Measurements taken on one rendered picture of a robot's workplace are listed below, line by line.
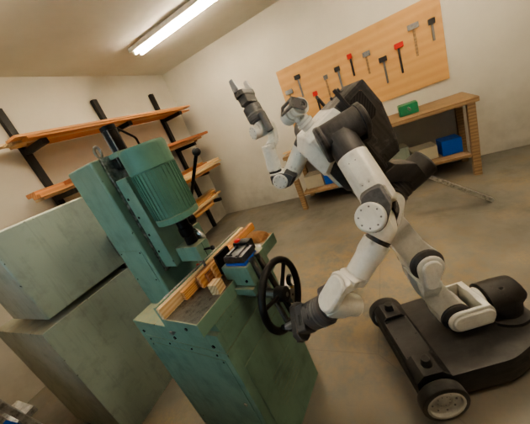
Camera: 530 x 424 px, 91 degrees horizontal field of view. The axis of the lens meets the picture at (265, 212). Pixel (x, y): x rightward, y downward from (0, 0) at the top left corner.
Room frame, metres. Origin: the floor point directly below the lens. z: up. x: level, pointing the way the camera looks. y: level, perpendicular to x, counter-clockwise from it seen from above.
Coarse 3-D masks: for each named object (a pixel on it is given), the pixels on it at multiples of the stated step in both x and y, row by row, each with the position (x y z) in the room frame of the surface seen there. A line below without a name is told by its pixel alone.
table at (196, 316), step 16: (272, 240) 1.19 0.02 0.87; (208, 288) 0.94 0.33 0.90; (240, 288) 0.90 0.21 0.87; (256, 288) 0.87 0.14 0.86; (192, 304) 0.87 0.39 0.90; (208, 304) 0.83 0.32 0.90; (224, 304) 0.85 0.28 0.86; (176, 320) 0.81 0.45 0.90; (192, 320) 0.78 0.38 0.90; (208, 320) 0.78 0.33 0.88
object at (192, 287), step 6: (246, 228) 1.31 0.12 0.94; (252, 228) 1.35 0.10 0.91; (240, 234) 1.27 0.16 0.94; (246, 234) 1.30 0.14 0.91; (192, 282) 0.97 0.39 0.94; (186, 288) 0.94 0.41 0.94; (192, 288) 0.95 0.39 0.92; (198, 288) 0.97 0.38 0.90; (186, 294) 0.92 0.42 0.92; (192, 294) 0.94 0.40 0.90
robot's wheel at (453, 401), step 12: (432, 384) 0.73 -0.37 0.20; (444, 384) 0.71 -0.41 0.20; (456, 384) 0.71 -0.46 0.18; (420, 396) 0.73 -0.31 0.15; (432, 396) 0.70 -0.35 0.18; (444, 396) 0.71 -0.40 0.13; (456, 396) 0.70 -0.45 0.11; (468, 396) 0.68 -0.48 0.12; (432, 408) 0.72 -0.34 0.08; (444, 408) 0.71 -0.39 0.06; (456, 408) 0.70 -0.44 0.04; (468, 408) 0.69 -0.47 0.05; (432, 420) 0.70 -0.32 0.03; (444, 420) 0.70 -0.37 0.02
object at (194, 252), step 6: (198, 240) 1.06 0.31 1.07; (204, 240) 1.03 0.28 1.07; (180, 246) 1.06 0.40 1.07; (186, 246) 1.03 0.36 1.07; (192, 246) 1.01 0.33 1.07; (198, 246) 1.00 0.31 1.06; (204, 246) 1.02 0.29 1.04; (180, 252) 1.06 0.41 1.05; (186, 252) 1.03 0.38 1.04; (192, 252) 1.01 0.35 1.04; (198, 252) 0.99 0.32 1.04; (204, 252) 1.01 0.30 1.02; (210, 252) 1.03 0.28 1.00; (186, 258) 1.05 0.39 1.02; (192, 258) 1.02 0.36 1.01; (198, 258) 1.00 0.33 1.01; (204, 258) 1.00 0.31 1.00
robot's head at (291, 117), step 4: (292, 108) 0.95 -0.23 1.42; (288, 112) 0.99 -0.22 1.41; (292, 112) 0.97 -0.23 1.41; (280, 116) 1.04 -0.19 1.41; (284, 116) 1.01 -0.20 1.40; (288, 116) 1.00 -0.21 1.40; (292, 116) 0.99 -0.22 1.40; (296, 116) 0.98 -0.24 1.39; (300, 116) 1.01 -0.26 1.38; (304, 116) 1.00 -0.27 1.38; (308, 116) 0.98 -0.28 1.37; (284, 120) 1.02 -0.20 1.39; (288, 120) 1.01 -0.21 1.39; (292, 120) 1.00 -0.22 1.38; (296, 120) 1.00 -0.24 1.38; (300, 120) 0.98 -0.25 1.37; (304, 120) 0.97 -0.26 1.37; (284, 124) 1.04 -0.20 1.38; (288, 124) 1.03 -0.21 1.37; (292, 124) 1.03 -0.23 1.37; (300, 124) 0.98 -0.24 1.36; (304, 124) 0.97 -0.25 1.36
